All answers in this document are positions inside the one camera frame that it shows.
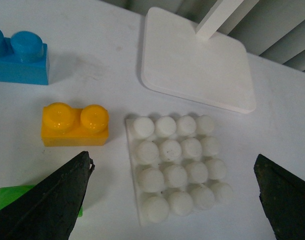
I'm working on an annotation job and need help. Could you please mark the green two-stud block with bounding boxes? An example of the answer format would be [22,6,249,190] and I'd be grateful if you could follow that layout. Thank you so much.
[0,184,84,219]

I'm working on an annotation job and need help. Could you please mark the white studded base plate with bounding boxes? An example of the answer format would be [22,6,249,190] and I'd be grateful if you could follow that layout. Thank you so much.
[125,115,234,226]

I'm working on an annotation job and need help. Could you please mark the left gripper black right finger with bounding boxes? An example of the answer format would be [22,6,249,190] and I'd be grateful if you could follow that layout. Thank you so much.
[253,154,305,240]

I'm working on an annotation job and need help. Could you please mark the white desk lamp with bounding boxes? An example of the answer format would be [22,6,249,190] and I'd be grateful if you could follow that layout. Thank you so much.
[141,0,256,114]

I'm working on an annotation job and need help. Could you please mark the yellow two-stud block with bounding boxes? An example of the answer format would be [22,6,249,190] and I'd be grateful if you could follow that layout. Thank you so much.
[41,102,109,147]

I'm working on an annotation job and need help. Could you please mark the blue three-stud block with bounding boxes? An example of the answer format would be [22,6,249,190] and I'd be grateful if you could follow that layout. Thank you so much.
[0,30,50,86]

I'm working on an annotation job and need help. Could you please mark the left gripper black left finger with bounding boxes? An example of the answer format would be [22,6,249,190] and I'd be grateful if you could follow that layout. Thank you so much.
[0,151,95,240]

